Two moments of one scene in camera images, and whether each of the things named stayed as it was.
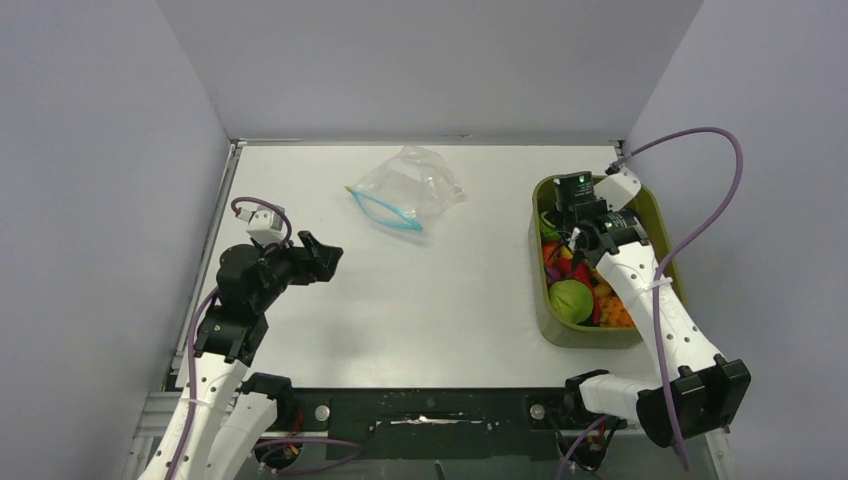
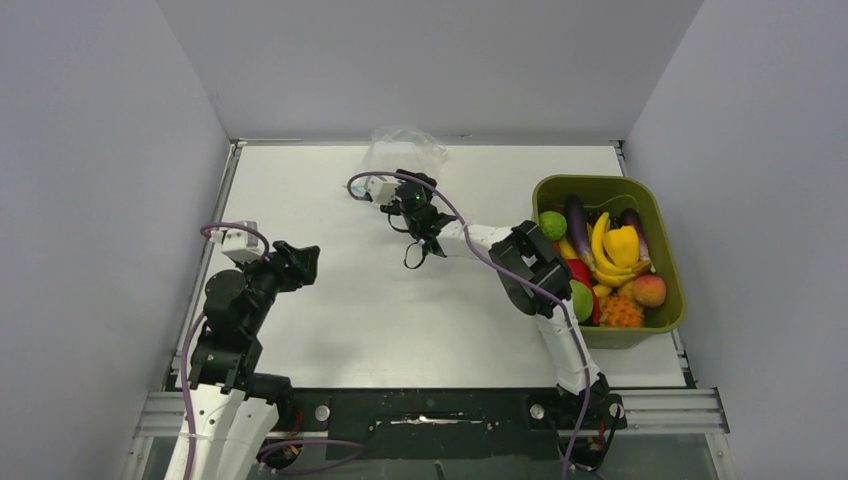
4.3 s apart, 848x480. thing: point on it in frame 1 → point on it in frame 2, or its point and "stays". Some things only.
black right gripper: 560,216 → 424,177
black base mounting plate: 430,423 stays
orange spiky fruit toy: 613,313 stays
